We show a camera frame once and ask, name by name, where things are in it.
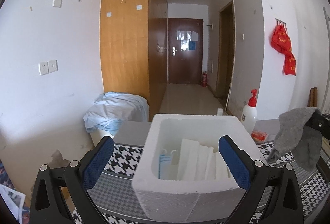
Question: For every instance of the dark brown entrance door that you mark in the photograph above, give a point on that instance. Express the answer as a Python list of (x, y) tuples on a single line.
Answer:
[(185, 44)]

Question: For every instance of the light blue crumpled sheet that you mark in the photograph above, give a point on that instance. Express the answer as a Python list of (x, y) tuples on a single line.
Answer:
[(112, 109)]

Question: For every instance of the wooden sticks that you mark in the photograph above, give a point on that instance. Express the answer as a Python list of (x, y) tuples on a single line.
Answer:
[(313, 98)]

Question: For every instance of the wooden wardrobe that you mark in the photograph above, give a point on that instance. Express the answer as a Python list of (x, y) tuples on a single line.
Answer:
[(133, 40)]

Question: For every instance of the white styrofoam box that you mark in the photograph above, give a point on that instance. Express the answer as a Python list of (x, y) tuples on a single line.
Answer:
[(181, 201)]

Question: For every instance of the red cloth bags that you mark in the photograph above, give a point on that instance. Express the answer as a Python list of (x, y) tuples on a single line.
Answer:
[(281, 42)]

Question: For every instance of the red snack packet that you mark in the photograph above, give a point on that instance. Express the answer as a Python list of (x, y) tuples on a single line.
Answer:
[(259, 136)]

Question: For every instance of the houndstooth table cloth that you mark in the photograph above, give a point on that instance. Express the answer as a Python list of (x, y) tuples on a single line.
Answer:
[(114, 196)]

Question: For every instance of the metal bunk bed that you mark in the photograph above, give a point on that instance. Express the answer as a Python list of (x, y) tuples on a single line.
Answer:
[(327, 21)]

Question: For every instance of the grey sock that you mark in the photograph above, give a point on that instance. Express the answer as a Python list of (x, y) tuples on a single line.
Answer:
[(295, 136)]

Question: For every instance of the white foam sheets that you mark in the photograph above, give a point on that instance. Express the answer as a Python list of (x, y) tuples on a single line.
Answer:
[(198, 163)]

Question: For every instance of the white wall socket pair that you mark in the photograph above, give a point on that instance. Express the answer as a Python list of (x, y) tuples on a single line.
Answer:
[(47, 67)]

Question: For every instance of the white pump lotion bottle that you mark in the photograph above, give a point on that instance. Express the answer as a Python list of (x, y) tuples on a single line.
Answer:
[(249, 113)]

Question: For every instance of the side doorway frame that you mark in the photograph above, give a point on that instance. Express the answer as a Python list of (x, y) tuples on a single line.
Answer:
[(226, 55)]

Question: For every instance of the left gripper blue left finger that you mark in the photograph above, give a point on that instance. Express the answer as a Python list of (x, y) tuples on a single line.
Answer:
[(95, 161)]

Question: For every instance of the blue face mask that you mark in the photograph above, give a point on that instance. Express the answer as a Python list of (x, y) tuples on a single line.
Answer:
[(167, 169)]

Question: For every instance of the white wall switch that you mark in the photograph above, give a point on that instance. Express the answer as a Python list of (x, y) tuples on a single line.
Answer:
[(57, 3)]

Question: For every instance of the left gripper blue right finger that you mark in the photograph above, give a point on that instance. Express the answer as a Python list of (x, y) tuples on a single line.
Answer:
[(237, 160)]

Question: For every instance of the blue spray bottle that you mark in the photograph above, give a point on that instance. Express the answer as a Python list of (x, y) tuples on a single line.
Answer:
[(219, 112)]

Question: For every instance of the red fire extinguisher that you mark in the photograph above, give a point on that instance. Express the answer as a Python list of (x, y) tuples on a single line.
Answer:
[(204, 79)]

